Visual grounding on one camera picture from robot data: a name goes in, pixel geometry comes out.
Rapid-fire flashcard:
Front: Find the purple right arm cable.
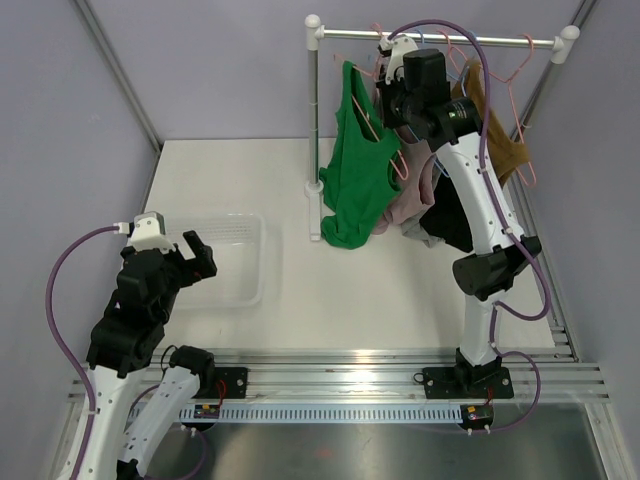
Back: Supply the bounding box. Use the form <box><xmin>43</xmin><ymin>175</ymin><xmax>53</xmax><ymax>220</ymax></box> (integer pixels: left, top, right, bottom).
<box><xmin>387</xmin><ymin>18</ymin><xmax>554</xmax><ymax>431</ymax></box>

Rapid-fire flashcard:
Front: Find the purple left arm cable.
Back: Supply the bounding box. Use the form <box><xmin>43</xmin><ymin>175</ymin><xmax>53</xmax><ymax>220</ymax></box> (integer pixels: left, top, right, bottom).
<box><xmin>45</xmin><ymin>225</ymin><xmax>132</xmax><ymax>480</ymax></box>

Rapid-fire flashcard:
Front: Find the brown tank top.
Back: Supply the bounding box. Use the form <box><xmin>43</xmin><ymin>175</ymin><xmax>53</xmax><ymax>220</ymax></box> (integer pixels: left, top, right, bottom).
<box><xmin>451</xmin><ymin>88</ymin><xmax>530</xmax><ymax>187</ymax></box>

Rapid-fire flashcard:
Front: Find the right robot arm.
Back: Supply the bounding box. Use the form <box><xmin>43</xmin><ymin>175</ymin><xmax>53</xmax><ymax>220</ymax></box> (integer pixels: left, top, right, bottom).
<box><xmin>377</xmin><ymin>45</ymin><xmax>541</xmax><ymax>400</ymax></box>

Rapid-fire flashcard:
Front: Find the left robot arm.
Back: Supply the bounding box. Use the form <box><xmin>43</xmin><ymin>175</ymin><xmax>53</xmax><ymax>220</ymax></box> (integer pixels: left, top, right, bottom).
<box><xmin>69</xmin><ymin>231</ymin><xmax>217</xmax><ymax>479</ymax></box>

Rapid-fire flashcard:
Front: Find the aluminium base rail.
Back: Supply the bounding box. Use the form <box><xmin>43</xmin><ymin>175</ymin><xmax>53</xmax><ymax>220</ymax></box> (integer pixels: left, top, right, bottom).
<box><xmin>67</xmin><ymin>349</ymin><xmax>614</xmax><ymax>406</ymax></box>

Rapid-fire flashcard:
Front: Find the clear plastic basket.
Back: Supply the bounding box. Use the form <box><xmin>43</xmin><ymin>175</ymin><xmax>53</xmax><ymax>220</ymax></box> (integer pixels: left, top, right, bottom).
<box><xmin>165</xmin><ymin>213</ymin><xmax>266</xmax><ymax>311</ymax></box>

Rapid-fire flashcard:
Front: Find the grey tank top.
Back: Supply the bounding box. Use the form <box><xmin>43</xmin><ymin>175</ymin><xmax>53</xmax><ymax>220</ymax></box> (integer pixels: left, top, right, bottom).
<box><xmin>400</xmin><ymin>217</ymin><xmax>444</xmax><ymax>248</ymax></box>

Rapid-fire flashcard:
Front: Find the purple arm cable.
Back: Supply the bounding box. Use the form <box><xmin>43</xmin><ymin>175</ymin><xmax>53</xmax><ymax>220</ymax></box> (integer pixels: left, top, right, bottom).
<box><xmin>45</xmin><ymin>225</ymin><xmax>132</xmax><ymax>480</ymax></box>
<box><xmin>387</xmin><ymin>18</ymin><xmax>554</xmax><ymax>431</ymax></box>

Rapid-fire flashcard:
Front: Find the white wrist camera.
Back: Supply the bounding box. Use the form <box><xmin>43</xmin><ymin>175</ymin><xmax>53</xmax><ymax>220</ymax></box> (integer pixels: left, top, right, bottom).
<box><xmin>376</xmin><ymin>34</ymin><xmax>418</xmax><ymax>85</ymax></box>
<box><xmin>113</xmin><ymin>211</ymin><xmax>175</xmax><ymax>254</ymax></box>

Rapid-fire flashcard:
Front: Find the black tank top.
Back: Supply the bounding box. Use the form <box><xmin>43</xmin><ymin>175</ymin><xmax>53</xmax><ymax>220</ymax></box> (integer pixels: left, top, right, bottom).
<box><xmin>419</xmin><ymin>177</ymin><xmax>473</xmax><ymax>253</ymax></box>

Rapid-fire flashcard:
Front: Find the blue hanger of mauve top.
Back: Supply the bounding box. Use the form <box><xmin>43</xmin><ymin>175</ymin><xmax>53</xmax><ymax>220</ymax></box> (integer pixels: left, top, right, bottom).
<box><xmin>370</xmin><ymin>22</ymin><xmax>449</xmax><ymax>178</ymax></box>

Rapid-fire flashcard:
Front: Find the green tank top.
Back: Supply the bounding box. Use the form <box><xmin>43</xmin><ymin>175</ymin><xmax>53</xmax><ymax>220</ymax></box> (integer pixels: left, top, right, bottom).
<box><xmin>319</xmin><ymin>61</ymin><xmax>400</xmax><ymax>250</ymax></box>

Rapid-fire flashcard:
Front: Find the mauve pink tank top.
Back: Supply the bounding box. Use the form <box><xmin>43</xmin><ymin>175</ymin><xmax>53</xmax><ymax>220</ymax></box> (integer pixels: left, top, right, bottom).
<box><xmin>373</xmin><ymin>126</ymin><xmax>441</xmax><ymax>235</ymax></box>

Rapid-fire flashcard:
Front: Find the pink hanger of green top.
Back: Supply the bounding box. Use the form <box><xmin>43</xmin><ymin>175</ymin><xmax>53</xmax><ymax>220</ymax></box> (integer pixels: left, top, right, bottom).
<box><xmin>351</xmin><ymin>22</ymin><xmax>410</xmax><ymax>180</ymax></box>

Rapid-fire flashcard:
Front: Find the white slotted cable duct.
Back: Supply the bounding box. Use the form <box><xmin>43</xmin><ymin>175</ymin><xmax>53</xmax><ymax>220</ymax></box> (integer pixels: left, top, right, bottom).
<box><xmin>174</xmin><ymin>403</ymin><xmax>462</xmax><ymax>424</ymax></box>

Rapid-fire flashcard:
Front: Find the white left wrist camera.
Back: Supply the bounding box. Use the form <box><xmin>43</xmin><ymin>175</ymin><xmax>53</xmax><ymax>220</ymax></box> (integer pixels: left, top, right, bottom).
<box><xmin>113</xmin><ymin>211</ymin><xmax>175</xmax><ymax>254</ymax></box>

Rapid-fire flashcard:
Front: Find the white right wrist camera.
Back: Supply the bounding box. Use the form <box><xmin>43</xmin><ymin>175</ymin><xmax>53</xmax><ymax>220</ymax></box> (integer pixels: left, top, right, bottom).
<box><xmin>376</xmin><ymin>34</ymin><xmax>418</xmax><ymax>85</ymax></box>

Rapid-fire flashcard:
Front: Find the silver clothes rack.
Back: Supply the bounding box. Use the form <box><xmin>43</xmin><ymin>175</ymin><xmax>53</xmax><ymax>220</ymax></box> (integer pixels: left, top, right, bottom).
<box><xmin>304</xmin><ymin>14</ymin><xmax>580</xmax><ymax>242</ymax></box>

